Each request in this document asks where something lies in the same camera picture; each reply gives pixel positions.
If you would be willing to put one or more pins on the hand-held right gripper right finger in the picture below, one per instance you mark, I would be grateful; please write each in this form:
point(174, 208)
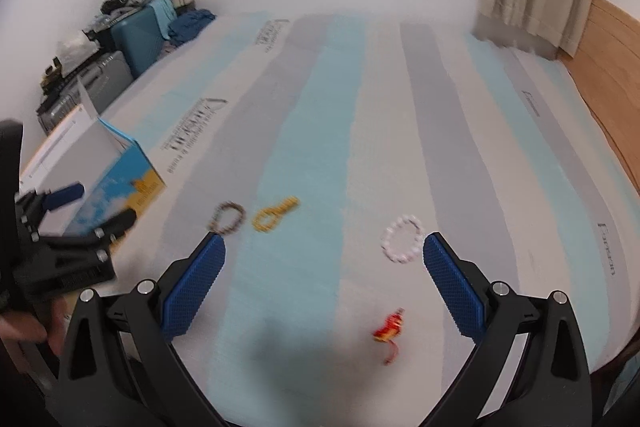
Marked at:
point(452, 287)

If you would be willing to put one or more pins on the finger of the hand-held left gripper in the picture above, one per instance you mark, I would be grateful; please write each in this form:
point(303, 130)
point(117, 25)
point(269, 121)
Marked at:
point(117, 223)
point(65, 195)

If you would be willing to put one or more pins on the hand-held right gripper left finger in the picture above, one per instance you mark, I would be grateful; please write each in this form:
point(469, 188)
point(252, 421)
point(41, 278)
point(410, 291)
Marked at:
point(192, 292)

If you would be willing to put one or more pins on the sky print cardboard box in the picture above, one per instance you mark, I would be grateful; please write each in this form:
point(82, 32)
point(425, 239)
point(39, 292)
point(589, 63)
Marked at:
point(135, 187)

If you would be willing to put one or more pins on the red knot charm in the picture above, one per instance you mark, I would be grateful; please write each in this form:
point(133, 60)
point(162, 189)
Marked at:
point(387, 329)

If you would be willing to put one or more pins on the person's left hand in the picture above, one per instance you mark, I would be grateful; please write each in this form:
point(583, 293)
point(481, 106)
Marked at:
point(20, 329)

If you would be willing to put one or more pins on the dark clutter pile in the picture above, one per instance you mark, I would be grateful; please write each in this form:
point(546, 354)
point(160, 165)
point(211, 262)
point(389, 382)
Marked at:
point(52, 77)

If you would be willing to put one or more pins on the grey suitcase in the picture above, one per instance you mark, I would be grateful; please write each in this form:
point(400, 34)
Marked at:
point(105, 77)

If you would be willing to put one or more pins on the white plastic bag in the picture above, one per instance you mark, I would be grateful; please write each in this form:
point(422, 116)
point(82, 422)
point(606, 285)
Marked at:
point(75, 42)

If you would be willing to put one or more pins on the blue suitcase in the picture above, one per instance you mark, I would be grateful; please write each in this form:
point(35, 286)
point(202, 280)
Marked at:
point(135, 39)

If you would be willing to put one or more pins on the teal cloth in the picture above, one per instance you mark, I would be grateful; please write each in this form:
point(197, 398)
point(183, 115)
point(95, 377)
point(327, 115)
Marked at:
point(162, 14)

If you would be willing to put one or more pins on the striped bed sheet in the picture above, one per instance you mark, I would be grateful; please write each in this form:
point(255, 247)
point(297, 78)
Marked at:
point(350, 107)

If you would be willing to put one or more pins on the dark blue clothes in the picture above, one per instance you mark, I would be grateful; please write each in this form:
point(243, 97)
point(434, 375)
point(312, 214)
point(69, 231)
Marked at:
point(187, 27)

